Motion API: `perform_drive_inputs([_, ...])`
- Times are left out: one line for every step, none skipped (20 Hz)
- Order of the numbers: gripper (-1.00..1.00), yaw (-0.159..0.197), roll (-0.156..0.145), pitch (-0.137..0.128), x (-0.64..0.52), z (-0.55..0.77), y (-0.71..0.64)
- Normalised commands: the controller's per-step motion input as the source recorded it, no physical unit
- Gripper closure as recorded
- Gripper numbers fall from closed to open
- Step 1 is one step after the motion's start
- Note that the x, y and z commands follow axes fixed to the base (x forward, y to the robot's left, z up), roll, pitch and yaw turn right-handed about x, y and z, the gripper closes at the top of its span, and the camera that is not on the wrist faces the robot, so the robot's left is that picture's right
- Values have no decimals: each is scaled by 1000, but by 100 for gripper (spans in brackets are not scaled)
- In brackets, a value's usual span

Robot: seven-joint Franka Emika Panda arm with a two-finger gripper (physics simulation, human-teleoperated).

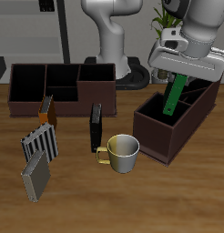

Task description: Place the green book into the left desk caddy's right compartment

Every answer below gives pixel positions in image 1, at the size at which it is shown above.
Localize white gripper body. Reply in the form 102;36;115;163
148;40;224;83

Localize green book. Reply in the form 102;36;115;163
162;72;188;117

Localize dark brown desk caddy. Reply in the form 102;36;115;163
7;63;118;118
132;75;223;167

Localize orange book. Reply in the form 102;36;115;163
37;95;58;130

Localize black white striped book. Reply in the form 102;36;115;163
20;122;60;164

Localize grey book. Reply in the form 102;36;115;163
21;149;52;204

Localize green pot plant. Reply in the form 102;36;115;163
149;5;185;86

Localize white yellow mug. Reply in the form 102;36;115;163
96;134;141;175

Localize grey shelf unit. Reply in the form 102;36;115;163
0;0;65;58

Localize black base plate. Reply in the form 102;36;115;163
83;56;151;91

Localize black upright post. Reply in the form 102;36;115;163
56;0;72;65

